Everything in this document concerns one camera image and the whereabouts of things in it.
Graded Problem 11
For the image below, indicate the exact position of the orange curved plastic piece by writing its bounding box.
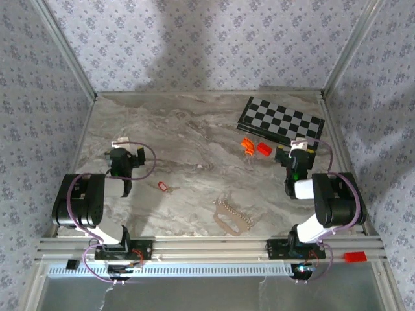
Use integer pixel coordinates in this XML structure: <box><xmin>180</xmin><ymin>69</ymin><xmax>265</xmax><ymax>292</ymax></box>
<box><xmin>241</xmin><ymin>137</ymin><xmax>257</xmax><ymax>156</ymax></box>

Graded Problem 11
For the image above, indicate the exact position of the folded black chessboard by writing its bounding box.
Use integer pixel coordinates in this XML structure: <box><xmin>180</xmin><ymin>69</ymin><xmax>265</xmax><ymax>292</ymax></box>
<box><xmin>236</xmin><ymin>96</ymin><xmax>326</xmax><ymax>152</ymax></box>

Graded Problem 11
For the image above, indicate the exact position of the small circuit board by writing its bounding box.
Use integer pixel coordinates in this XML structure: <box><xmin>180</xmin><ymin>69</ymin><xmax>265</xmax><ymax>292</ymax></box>
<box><xmin>108</xmin><ymin>264</ymin><xmax>144</xmax><ymax>280</ymax></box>
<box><xmin>291</xmin><ymin>262</ymin><xmax>318</xmax><ymax>280</ymax></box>

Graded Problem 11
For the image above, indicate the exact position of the red toy brick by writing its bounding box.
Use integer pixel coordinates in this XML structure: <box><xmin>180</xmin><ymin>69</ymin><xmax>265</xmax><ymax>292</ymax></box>
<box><xmin>344</xmin><ymin>251</ymin><xmax>368</xmax><ymax>262</ymax></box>

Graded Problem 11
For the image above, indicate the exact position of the grey metal sheet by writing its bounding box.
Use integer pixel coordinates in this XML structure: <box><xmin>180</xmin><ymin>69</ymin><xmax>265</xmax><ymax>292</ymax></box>
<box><xmin>41</xmin><ymin>275</ymin><xmax>390</xmax><ymax>311</ymax></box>

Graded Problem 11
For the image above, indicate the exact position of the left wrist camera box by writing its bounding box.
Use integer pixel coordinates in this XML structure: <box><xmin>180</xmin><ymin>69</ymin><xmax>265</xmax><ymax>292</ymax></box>
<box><xmin>111</xmin><ymin>137</ymin><xmax>131</xmax><ymax>150</ymax></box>

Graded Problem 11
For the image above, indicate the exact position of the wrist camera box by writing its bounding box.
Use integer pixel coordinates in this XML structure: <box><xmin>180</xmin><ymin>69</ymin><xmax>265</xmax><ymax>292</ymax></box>
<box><xmin>290</xmin><ymin>137</ymin><xmax>308</xmax><ymax>152</ymax></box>
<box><xmin>111</xmin><ymin>137</ymin><xmax>131</xmax><ymax>150</ymax></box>

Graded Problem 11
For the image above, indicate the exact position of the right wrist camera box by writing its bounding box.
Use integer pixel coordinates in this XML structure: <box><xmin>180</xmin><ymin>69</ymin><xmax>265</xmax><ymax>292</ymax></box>
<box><xmin>290</xmin><ymin>137</ymin><xmax>308</xmax><ymax>152</ymax></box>

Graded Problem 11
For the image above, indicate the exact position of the aluminium frame rail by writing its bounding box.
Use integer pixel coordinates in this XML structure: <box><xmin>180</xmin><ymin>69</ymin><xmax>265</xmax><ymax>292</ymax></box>
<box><xmin>45</xmin><ymin>96</ymin><xmax>98</xmax><ymax>239</ymax></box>
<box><xmin>319</xmin><ymin>92</ymin><xmax>380</xmax><ymax>237</ymax></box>

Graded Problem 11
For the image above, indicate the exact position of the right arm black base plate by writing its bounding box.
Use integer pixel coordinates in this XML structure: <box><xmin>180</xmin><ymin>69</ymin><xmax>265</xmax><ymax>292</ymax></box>
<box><xmin>266</xmin><ymin>238</ymin><xmax>327</xmax><ymax>260</ymax></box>

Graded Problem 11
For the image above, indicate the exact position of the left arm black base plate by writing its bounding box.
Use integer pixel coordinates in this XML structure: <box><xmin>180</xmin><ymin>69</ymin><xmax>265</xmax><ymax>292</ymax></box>
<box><xmin>94</xmin><ymin>239</ymin><xmax>154</xmax><ymax>260</ymax></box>

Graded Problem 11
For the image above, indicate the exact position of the wide aluminium base rail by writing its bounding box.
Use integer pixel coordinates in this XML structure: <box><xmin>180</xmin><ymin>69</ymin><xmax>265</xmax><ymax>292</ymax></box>
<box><xmin>37</xmin><ymin>236</ymin><xmax>388</xmax><ymax>260</ymax></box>

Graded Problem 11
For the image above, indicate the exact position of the aluminium frame post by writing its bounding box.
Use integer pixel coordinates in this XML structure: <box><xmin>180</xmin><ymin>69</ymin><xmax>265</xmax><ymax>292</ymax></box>
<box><xmin>322</xmin><ymin>0</ymin><xmax>387</xmax><ymax>98</ymax></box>
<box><xmin>32</xmin><ymin>0</ymin><xmax>99</xmax><ymax>100</ymax></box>

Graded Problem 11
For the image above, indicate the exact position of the white slotted cable duct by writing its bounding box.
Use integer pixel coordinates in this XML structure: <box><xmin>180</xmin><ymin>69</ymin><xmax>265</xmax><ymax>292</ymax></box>
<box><xmin>47</xmin><ymin>262</ymin><xmax>294</xmax><ymax>278</ymax></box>

